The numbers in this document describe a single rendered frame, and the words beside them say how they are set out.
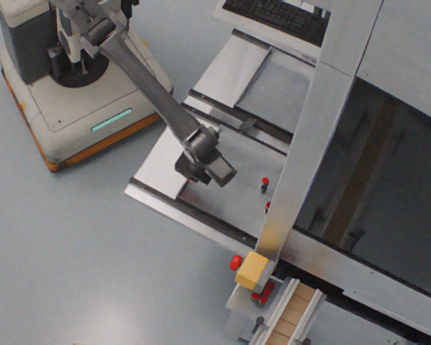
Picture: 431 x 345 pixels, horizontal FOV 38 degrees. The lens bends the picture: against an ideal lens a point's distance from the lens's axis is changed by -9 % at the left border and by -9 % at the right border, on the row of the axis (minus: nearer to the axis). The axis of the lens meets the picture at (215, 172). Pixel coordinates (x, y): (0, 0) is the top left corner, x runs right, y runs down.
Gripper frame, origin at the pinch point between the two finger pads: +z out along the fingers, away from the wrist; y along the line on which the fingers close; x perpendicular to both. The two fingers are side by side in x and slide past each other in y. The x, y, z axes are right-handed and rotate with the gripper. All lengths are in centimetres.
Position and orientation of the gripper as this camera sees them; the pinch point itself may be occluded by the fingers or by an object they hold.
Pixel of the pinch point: (191, 179)
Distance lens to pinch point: 186.6
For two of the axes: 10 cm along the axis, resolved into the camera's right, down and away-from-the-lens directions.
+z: -1.7, 4.0, 9.0
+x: 4.8, -7.6, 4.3
